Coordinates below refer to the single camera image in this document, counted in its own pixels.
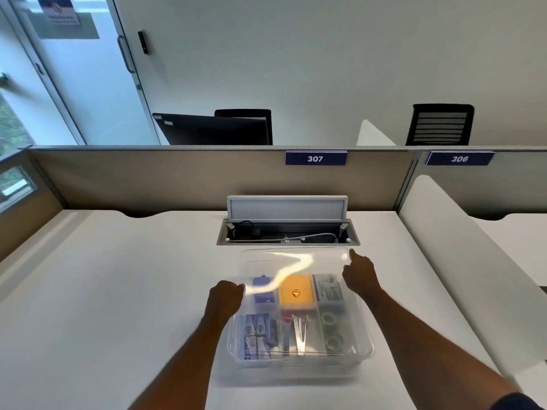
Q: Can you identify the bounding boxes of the person's right hand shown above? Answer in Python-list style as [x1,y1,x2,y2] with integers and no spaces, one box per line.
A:
[342,248,383,300]

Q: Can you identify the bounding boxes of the person's left hand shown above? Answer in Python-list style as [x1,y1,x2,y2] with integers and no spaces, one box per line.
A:
[206,280,246,321]

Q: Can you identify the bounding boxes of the clear plastic lid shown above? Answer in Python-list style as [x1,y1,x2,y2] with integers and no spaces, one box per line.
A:
[241,246,354,296]

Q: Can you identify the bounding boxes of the person's right forearm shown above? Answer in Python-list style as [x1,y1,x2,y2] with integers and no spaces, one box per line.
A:
[362,288,520,410]

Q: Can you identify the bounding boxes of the person's left forearm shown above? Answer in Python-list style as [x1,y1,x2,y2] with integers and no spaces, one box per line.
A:
[128,312,236,410]

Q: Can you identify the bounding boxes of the white packet with blue label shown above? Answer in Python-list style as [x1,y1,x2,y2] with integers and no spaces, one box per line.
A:
[312,273,345,304]

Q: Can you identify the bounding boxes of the blue pencil sharpener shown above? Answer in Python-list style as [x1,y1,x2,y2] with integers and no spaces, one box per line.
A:
[253,275,276,304]

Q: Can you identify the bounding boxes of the blue and white stapler packs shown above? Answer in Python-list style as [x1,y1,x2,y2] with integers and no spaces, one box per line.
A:
[243,313,279,361]

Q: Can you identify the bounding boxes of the orange sticky note pad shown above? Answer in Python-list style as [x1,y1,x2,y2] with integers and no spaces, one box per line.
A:
[279,275,318,311]

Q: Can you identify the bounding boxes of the clear plastic organizer box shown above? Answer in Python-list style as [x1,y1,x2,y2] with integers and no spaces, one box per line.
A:
[226,269,376,369]

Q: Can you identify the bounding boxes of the white side divider panel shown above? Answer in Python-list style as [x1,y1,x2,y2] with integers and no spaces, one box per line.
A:
[398,175,547,380]

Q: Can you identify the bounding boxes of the blue desk number label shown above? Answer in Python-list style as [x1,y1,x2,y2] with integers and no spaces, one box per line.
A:
[285,151,348,166]
[425,151,495,166]

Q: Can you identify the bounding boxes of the beige desk partition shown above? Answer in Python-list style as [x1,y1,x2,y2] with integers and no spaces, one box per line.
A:
[26,146,421,219]

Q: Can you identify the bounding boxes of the black computer monitor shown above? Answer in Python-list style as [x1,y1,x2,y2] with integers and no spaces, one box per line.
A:
[152,112,271,146]

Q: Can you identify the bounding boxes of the grey desk partition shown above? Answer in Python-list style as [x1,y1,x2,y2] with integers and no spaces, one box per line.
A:
[395,147,547,222]

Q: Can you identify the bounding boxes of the black solid-back office chair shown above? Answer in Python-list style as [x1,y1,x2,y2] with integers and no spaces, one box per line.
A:
[214,108,273,146]

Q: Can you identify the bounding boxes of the black slatted-back office chair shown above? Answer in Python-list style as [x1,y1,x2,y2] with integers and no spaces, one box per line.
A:
[405,103,475,146]

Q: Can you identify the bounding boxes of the dark blue sleeve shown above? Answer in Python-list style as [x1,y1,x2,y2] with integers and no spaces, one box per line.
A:
[489,392,544,410]

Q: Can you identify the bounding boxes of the glass door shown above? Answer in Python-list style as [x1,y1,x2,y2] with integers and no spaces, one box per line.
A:
[0,0,161,146]

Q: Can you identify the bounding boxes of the door notice sign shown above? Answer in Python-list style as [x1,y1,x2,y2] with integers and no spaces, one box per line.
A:
[29,0,101,40]

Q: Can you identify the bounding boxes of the white cable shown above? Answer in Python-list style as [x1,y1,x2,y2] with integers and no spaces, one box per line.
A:
[228,233,339,245]

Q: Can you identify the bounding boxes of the grey desk cable tray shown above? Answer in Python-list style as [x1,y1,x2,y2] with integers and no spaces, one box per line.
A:
[216,218,361,247]

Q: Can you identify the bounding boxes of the grey cable tray flap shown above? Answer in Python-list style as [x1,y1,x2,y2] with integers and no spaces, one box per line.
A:
[226,195,348,222]

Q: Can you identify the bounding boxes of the window with grey frame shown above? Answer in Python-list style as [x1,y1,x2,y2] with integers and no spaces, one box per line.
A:
[0,95,39,215]

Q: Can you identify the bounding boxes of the metal door handle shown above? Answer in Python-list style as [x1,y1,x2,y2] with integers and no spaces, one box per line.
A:
[117,35,136,74]

